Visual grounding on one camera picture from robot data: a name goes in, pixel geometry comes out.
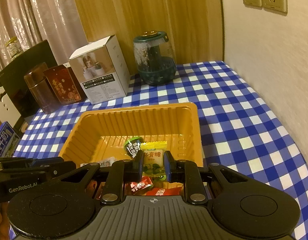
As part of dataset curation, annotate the white product box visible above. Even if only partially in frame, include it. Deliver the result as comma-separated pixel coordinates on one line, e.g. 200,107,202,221
69,35,130,105

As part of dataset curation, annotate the green glass jar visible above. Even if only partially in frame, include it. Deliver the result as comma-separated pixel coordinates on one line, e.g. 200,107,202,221
133,30,176,86

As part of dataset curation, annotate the yellow green candy packet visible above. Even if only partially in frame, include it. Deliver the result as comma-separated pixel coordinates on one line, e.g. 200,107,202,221
140,141,168,177

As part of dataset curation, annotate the red gift box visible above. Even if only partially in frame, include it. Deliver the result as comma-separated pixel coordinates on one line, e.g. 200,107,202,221
44,64,87,105

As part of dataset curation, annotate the green candy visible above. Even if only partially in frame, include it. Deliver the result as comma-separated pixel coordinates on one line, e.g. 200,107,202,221
152,174,166,181

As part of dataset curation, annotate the brown metal tin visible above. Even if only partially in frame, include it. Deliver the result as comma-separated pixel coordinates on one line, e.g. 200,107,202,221
24,62,61,114

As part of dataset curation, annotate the orange plastic tray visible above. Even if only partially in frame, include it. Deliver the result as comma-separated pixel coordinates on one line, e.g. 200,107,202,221
58,102,204,197

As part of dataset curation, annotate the small glass jar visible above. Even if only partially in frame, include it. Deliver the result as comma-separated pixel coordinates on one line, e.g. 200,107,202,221
5,36,24,60

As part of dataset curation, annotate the dark red snack bar packet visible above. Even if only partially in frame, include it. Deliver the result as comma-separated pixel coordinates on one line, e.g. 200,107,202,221
145,187,183,196

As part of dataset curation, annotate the blue white checkered tablecloth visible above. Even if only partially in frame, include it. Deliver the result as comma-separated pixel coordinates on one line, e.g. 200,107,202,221
15,61,308,239

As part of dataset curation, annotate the clear wrapped brown cake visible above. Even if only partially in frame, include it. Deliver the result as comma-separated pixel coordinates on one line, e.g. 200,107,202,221
78,157,117,167

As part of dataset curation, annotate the blue milk carton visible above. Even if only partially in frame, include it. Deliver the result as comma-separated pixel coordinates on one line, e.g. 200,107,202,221
0,121,20,158

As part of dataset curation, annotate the left hand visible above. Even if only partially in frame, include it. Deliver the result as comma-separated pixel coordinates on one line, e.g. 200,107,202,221
0,202,10,240

